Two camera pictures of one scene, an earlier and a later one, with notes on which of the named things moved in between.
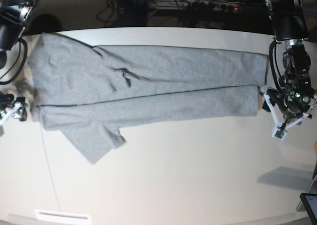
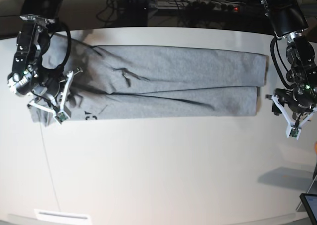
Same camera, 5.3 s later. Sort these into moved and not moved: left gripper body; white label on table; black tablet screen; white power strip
Moved: left gripper body
Not moved: white label on table; white power strip; black tablet screen
